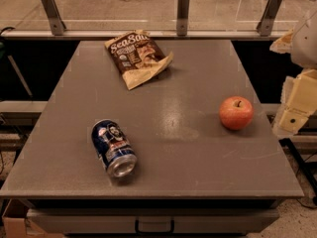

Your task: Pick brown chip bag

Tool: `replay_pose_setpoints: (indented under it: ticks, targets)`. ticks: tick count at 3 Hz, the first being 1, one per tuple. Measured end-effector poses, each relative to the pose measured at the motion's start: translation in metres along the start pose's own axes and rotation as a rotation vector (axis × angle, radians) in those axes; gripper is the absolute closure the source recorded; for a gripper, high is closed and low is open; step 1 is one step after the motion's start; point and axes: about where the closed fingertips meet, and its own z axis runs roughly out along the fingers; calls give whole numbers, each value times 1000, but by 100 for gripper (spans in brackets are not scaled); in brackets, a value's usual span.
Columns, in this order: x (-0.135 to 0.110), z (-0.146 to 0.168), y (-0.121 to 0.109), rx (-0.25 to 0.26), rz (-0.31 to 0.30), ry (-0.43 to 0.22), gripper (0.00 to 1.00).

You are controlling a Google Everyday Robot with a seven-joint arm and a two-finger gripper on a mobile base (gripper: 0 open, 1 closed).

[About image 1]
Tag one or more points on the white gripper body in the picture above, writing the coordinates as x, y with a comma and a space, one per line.
306, 45

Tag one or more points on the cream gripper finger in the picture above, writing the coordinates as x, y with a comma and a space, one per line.
287, 123
283, 44

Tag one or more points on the brown sea salt chip bag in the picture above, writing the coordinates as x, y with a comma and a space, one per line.
138, 57

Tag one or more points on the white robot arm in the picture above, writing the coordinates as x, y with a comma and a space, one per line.
304, 43

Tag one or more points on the red apple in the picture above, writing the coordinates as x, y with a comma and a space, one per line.
236, 113

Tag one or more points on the blue soda can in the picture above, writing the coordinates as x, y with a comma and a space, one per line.
113, 149

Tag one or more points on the cardboard box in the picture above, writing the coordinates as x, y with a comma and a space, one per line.
17, 225

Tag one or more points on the right metal railing bracket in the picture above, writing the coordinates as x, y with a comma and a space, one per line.
265, 25

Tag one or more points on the metal railing bracket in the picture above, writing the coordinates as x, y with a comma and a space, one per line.
182, 17
265, 25
56, 24

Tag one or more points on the middle metal railing bracket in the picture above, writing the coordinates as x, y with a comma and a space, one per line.
182, 17

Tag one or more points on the grey drawer with black handle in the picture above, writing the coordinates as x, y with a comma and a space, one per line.
153, 221

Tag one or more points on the left metal railing bracket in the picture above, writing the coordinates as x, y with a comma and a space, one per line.
56, 24

